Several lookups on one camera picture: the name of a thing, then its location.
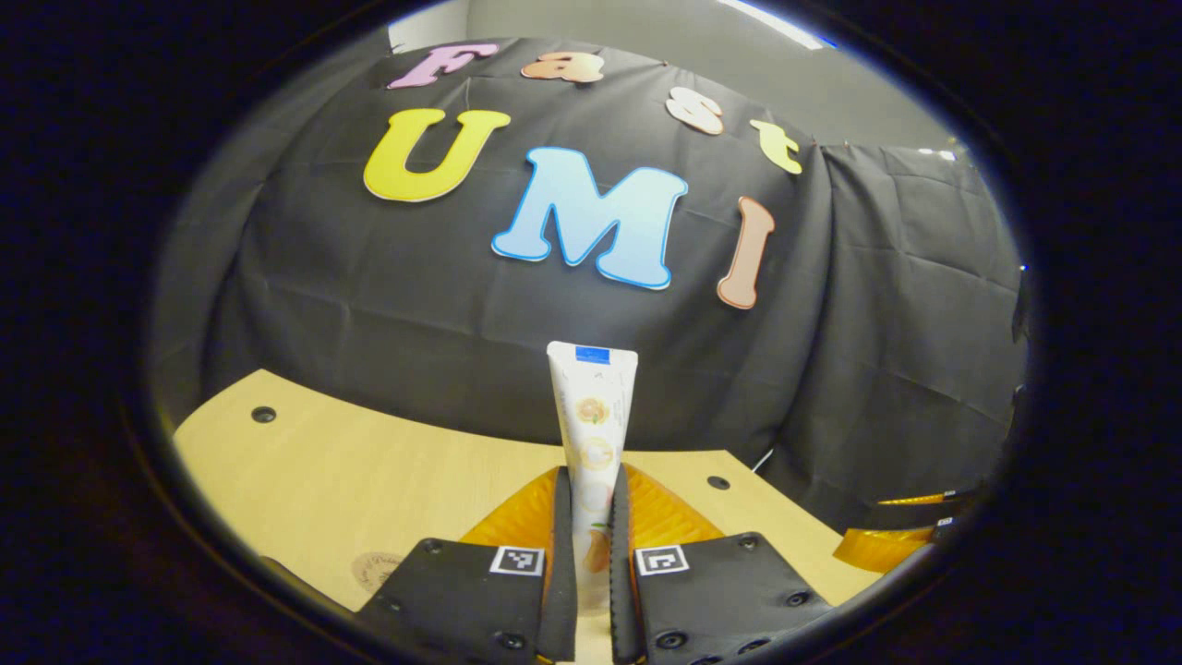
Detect white toothpaste tube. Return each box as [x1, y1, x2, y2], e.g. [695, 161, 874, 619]
[547, 341, 640, 618]

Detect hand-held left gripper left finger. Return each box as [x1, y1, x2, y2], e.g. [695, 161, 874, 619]
[356, 466, 578, 665]

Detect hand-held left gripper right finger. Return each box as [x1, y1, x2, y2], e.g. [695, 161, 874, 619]
[608, 465, 837, 665]

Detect round wooden coaster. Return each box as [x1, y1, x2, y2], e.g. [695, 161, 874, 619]
[351, 551, 407, 597]

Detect black backdrop cloth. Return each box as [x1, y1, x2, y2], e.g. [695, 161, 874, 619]
[148, 37, 1031, 532]

